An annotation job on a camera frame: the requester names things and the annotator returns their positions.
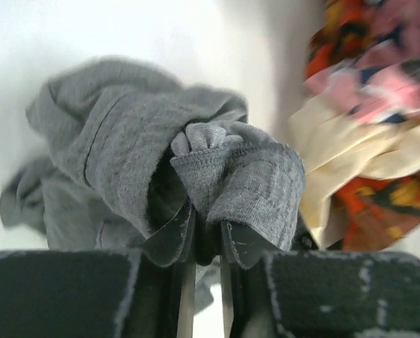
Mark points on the cream cloth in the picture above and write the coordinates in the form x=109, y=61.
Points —
x=336, y=148

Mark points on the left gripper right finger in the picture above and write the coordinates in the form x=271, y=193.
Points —
x=272, y=293

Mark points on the grey cloth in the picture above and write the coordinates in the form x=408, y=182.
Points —
x=129, y=146

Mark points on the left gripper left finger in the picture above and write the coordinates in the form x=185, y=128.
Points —
x=146, y=291

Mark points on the pink navy patterned cloth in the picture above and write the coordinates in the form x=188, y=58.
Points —
x=366, y=59

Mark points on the red orange camouflage cloth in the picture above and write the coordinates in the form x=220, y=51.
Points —
x=370, y=215

